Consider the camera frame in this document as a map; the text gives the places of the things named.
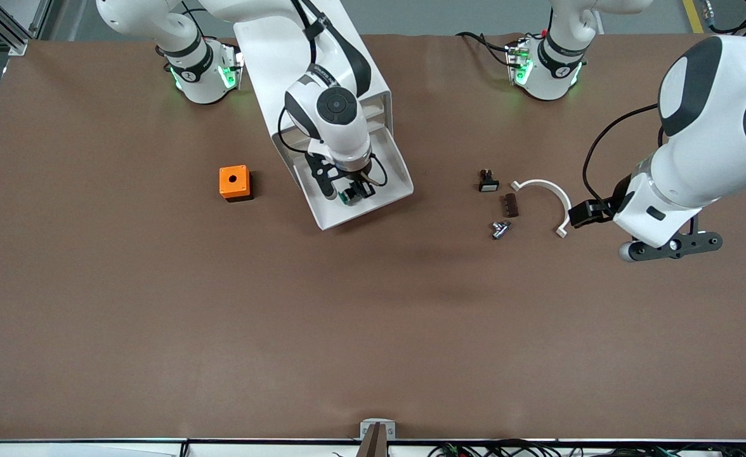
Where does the white curved plastic clip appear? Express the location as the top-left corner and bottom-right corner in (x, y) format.
(511, 179), (572, 239)

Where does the black left base cable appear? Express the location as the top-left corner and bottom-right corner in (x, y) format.
(455, 30), (514, 67)

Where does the black cable bundle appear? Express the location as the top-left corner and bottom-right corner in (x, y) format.
(427, 438), (746, 457)

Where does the dark brown bar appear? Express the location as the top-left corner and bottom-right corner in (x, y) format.
(356, 422), (389, 457)

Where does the aluminium frame profile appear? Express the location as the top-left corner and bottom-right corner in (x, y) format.
(0, 0), (53, 56)

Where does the orange button box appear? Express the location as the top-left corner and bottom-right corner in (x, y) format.
(219, 165), (253, 202)

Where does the grey metal bracket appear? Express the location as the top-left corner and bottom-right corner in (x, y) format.
(360, 418), (396, 440)

